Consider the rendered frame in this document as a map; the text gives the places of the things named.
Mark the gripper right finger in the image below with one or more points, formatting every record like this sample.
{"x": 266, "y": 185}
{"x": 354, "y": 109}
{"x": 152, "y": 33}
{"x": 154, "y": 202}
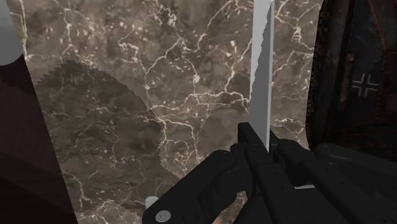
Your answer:
{"x": 338, "y": 183}

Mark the dark patterned robot stand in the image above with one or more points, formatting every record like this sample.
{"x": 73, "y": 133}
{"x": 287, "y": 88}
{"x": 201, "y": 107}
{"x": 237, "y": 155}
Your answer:
{"x": 350, "y": 77}

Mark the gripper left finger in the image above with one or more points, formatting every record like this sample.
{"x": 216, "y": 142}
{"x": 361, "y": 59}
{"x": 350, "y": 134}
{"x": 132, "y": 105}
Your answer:
{"x": 201, "y": 186}

